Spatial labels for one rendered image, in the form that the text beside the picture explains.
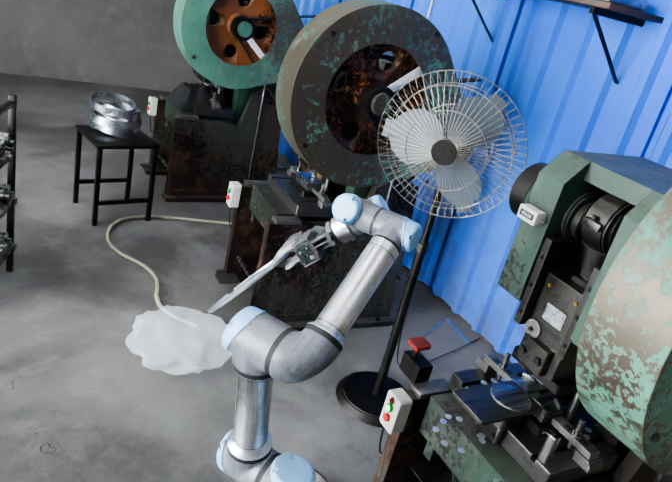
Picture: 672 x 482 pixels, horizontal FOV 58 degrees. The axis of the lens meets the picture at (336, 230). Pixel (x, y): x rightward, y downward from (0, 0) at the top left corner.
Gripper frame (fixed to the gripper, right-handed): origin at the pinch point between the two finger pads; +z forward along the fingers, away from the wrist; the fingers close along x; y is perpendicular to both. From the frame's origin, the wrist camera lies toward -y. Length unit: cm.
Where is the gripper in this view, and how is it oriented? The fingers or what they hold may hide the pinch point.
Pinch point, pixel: (279, 260)
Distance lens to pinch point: 173.7
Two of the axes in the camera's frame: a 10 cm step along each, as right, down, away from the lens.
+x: 5.2, 8.2, 2.1
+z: -8.3, 4.5, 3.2
